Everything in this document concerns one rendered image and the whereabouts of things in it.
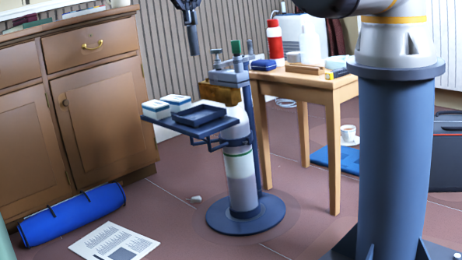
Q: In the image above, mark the white radiator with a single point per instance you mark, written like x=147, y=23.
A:
x=449, y=43

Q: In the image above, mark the white cup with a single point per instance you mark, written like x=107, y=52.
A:
x=348, y=133

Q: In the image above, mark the flat wooden box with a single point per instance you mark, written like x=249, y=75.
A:
x=303, y=68

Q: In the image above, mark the small white plug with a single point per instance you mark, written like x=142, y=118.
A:
x=195, y=199

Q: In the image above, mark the green knob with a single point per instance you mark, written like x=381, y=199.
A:
x=236, y=47

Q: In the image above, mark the blue floor mat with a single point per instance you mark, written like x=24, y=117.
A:
x=335, y=159

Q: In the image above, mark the white oxygen cylinder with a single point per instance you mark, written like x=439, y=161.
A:
x=240, y=173

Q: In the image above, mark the brown wooden cupboard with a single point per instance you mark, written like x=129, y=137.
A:
x=97, y=119

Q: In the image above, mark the translucent white bottle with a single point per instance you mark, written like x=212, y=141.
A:
x=310, y=45

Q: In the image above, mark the dark red curtain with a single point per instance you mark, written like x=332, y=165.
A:
x=335, y=36

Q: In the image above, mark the teal rounded object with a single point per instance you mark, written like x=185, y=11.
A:
x=5, y=242

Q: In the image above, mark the white box with blue band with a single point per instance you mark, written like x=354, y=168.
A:
x=156, y=109
x=177, y=102

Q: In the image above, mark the navy blue pouch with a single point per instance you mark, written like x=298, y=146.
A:
x=263, y=65

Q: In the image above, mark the grey T-bar screw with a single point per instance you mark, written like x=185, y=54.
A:
x=217, y=57

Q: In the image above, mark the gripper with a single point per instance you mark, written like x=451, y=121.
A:
x=190, y=16

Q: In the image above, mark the pale blue bowl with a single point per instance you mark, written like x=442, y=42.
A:
x=337, y=62

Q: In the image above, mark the blue cylinder stand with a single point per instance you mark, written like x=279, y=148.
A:
x=249, y=216

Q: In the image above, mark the dark case with red stripe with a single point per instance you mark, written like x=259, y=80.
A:
x=445, y=155

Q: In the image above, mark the small grey jar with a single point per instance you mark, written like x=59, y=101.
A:
x=293, y=57

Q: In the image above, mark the white saucer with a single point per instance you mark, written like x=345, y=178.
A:
x=355, y=142

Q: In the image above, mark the red and white bottle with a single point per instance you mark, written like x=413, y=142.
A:
x=275, y=43

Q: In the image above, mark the white and blue book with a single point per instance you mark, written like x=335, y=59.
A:
x=83, y=12

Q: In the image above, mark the maroon book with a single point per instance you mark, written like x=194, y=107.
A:
x=25, y=18

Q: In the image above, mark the blue tray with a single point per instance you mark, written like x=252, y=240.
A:
x=198, y=115

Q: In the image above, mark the grey regulator body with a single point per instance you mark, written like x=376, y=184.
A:
x=227, y=77

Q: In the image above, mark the blue rolled mat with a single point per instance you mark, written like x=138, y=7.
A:
x=72, y=215

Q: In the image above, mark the light wooden table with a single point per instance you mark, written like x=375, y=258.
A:
x=306, y=86

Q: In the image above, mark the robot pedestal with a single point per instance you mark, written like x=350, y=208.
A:
x=395, y=144

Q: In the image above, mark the white printed paper sheet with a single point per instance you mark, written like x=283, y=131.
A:
x=115, y=242

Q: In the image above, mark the green book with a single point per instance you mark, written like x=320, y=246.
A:
x=32, y=25

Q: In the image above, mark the white mug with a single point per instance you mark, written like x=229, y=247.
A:
x=120, y=3

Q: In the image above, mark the white box-shaped machine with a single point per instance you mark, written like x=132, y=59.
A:
x=292, y=30

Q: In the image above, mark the brass valve block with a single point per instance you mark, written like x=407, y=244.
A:
x=218, y=93

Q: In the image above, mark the yellow and black device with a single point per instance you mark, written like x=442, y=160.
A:
x=335, y=74

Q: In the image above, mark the grey upright spindle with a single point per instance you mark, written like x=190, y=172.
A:
x=249, y=47

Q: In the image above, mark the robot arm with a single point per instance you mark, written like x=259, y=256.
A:
x=395, y=43

